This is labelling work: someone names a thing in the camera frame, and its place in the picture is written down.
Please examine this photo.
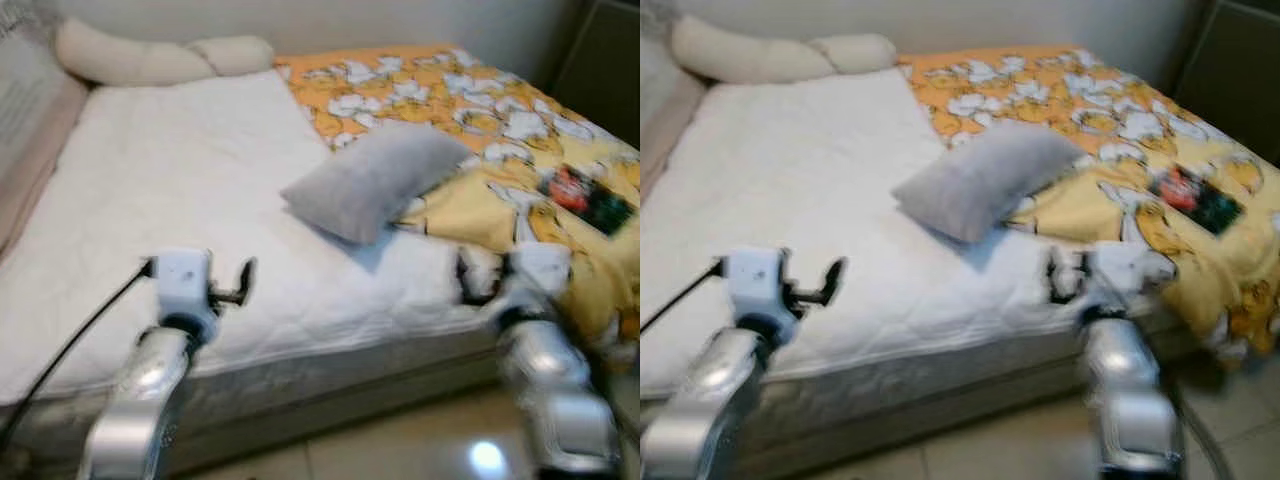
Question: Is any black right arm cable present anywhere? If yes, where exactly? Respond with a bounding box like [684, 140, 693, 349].
[1170, 390, 1231, 480]

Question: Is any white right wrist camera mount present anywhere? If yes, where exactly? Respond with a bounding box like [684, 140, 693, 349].
[1085, 242, 1151, 311]
[505, 243, 573, 311]

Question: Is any dark book red cover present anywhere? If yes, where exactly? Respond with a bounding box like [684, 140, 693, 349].
[1148, 165, 1244, 236]
[537, 165, 636, 238]

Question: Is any white quilted mattress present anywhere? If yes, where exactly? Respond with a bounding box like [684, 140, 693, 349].
[0, 68, 601, 476]
[640, 68, 1201, 476]

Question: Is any pink beige headboard pad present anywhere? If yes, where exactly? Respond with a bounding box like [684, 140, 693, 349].
[640, 75, 706, 201]
[0, 75, 91, 251]

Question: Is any cream knotted bolster pillow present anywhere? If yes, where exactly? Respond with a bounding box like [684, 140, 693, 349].
[55, 18, 276, 86]
[670, 15, 898, 84]

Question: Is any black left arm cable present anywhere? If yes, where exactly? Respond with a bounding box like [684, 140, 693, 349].
[640, 262, 726, 336]
[0, 262, 156, 441]

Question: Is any yellow orange cartoon blanket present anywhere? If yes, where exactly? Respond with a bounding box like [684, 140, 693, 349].
[275, 45, 641, 361]
[900, 45, 1280, 361]

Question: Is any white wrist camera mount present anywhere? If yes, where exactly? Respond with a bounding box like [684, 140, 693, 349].
[150, 250, 216, 326]
[1085, 242, 1151, 311]
[505, 243, 573, 311]
[722, 248, 791, 321]

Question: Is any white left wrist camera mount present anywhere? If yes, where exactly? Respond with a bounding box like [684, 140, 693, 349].
[722, 248, 791, 321]
[150, 250, 216, 326]

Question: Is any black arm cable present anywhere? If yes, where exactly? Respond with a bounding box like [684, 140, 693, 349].
[1170, 390, 1231, 480]
[0, 262, 156, 441]
[640, 262, 726, 336]

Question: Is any grey pillow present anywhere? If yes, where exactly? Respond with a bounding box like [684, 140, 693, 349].
[280, 122, 471, 246]
[892, 120, 1086, 244]

